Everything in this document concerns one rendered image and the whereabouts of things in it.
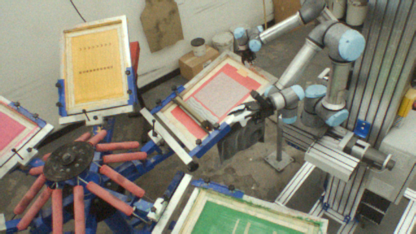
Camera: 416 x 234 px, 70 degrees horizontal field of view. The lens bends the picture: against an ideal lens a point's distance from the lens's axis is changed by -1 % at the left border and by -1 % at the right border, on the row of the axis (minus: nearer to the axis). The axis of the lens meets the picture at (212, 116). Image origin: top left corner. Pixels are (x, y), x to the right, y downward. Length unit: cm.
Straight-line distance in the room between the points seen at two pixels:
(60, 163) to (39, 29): 203
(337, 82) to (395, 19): 35
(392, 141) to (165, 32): 308
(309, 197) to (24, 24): 320
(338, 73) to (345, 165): 55
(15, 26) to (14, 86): 65
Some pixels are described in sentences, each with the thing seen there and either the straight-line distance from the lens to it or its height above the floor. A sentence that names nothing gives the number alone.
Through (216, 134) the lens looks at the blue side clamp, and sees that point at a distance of 199.
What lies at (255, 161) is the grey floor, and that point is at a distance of 324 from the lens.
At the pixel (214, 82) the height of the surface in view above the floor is 116.
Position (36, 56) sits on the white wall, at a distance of 380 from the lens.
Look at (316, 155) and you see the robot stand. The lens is 183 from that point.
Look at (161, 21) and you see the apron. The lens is 408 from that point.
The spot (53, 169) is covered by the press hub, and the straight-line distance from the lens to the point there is 197.
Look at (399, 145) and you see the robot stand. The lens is 190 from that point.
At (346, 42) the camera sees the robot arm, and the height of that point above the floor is 188.
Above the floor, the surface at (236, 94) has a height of 116.
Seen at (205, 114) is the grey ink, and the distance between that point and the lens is 219.
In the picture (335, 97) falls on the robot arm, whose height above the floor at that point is 156.
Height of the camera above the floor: 259
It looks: 43 degrees down
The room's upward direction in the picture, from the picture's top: 11 degrees counter-clockwise
